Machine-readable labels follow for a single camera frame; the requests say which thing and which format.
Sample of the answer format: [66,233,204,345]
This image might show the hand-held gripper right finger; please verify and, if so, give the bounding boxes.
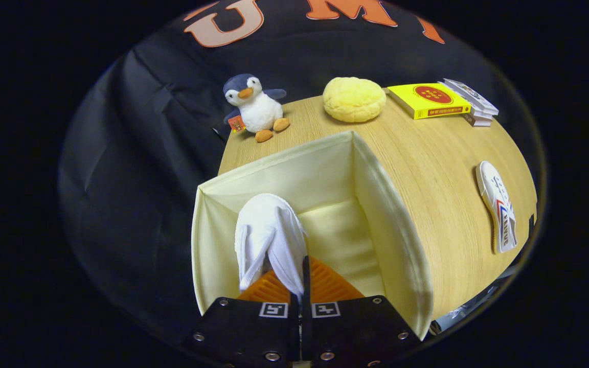
[302,256,423,368]

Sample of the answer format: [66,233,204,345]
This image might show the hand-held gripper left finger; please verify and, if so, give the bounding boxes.
[181,270,303,368]

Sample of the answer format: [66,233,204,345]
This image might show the cream fabric storage box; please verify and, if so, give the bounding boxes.
[191,130,434,340]

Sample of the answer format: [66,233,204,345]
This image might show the white shoe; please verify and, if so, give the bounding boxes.
[234,193,309,302]
[475,161,518,255]

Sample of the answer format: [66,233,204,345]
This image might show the blue white penguin plush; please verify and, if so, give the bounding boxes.
[222,73,291,143]

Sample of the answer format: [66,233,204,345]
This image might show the yellow round plush bun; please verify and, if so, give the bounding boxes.
[323,77,387,123]

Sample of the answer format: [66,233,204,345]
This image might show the yellow book red circle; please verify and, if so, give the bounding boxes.
[387,83,472,120]

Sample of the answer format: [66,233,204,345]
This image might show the white book green print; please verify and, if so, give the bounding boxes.
[438,82,494,122]

